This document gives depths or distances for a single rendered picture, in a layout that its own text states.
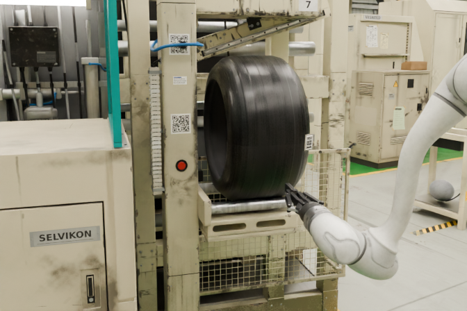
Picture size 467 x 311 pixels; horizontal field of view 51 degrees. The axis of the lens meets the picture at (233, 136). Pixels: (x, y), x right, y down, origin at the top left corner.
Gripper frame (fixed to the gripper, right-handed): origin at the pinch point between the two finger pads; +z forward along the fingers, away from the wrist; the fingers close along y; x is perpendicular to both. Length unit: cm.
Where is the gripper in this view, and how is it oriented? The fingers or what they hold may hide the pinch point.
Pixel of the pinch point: (290, 190)
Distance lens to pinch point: 168.8
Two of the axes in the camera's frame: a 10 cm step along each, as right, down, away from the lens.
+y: -9.6, 0.5, -2.6
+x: -0.4, 9.5, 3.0
